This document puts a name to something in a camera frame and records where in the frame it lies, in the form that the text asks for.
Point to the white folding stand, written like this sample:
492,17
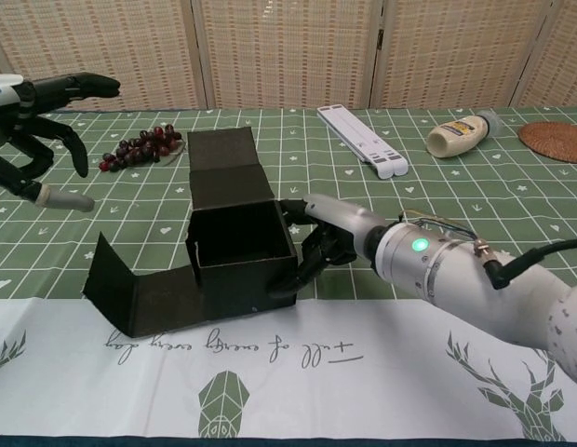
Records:
358,139

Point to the bamboo folding screen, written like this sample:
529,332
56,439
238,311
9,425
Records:
288,56

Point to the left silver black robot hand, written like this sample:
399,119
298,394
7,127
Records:
18,139

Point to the round woven brown coaster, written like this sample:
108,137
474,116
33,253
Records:
554,139

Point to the mayonnaise squeeze bottle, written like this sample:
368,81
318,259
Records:
456,135

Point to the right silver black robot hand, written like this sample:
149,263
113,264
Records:
344,223

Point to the dark red grape bunch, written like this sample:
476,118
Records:
139,149

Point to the black paper box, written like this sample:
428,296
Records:
242,284

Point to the green grid tablecloth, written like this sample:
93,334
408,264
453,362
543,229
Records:
84,372

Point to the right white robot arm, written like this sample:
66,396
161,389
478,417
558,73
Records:
479,298

